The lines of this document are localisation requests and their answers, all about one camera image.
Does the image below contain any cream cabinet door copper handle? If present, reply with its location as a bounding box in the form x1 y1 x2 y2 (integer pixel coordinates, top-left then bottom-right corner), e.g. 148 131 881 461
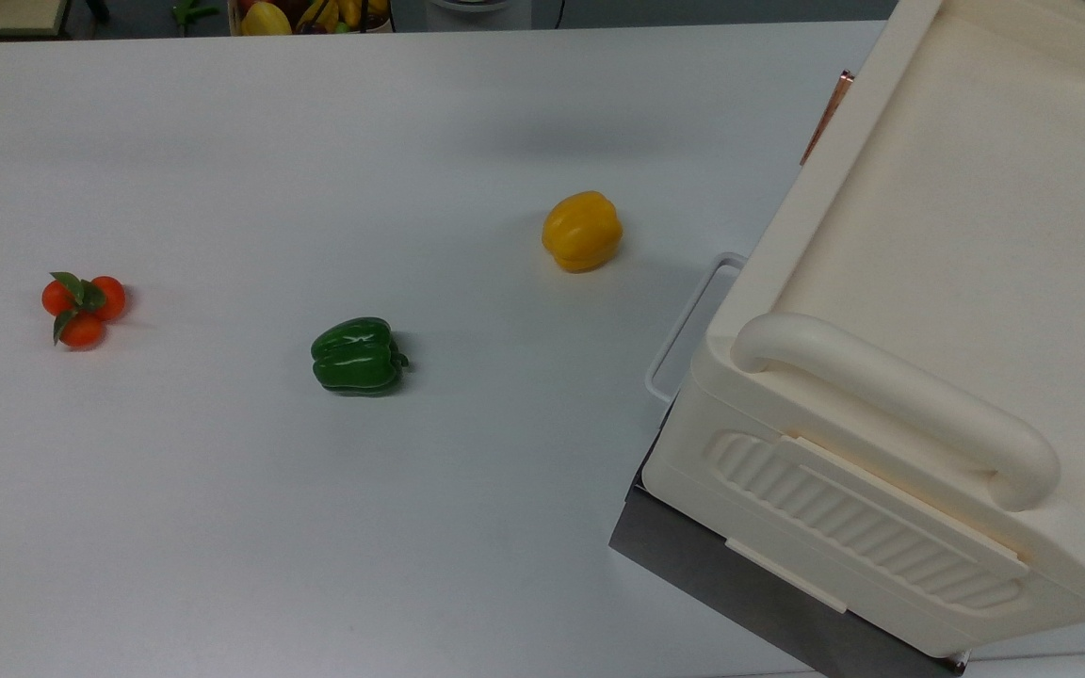
799 70 855 167

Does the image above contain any cream plastic cabinet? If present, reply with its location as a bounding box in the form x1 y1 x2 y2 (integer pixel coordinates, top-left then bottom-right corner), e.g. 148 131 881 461
641 0 1085 660

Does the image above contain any yellow bell pepper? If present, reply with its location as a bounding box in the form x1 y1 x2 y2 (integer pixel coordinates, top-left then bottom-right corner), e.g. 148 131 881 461
542 190 624 274

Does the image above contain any green bell pepper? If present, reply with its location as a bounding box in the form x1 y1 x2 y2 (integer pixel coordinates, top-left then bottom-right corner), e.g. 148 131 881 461
310 316 410 396

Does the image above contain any white round container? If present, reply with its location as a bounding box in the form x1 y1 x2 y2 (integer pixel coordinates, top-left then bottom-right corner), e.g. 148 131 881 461
425 0 534 34

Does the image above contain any basket of toy fruit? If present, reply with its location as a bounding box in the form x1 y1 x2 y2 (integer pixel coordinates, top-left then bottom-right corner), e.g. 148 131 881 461
228 0 395 37

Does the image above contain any orange tangerine cluster with leaves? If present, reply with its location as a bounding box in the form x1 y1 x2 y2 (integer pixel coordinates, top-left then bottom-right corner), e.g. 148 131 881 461
41 271 127 349

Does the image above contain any white drawer handle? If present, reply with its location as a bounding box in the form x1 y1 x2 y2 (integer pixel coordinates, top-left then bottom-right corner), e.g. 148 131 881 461
644 252 749 404

